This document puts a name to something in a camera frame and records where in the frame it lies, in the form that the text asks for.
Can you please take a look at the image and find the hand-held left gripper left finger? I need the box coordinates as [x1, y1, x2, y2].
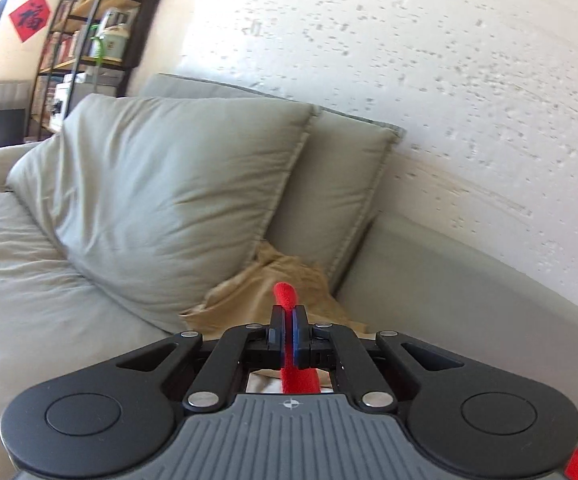
[114, 305, 295, 411]

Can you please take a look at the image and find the red diamond paper decoration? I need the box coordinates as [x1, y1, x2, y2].
[9, 0, 51, 44]

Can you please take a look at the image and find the red sweater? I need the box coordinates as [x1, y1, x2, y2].
[273, 282, 578, 480]

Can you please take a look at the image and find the row of books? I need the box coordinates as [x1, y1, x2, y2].
[39, 32, 82, 72]

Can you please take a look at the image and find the white radiator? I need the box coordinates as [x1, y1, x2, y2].
[0, 80, 37, 112]

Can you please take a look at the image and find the large grey-green pillow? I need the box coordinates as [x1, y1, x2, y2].
[6, 92, 320, 335]

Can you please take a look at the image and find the green plant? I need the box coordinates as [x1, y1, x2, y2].
[90, 22, 106, 68]

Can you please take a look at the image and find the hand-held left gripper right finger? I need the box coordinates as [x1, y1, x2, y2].
[291, 306, 462, 408]

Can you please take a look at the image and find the grey sofa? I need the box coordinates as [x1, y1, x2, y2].
[139, 74, 578, 480]

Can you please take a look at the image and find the tan garment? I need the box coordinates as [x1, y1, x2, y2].
[179, 240, 370, 341]

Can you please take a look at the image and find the wooden bookshelf with items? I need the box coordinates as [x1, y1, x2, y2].
[24, 0, 175, 138]

